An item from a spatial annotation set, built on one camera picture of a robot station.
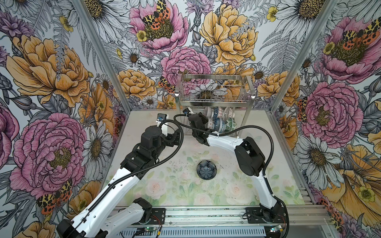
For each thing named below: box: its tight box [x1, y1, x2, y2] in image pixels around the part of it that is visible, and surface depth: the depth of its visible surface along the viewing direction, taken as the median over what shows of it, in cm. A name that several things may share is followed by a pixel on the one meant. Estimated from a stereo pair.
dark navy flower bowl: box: [196, 159, 218, 180], surface depth 89 cm
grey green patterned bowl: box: [202, 106, 213, 119], surface depth 108 cm
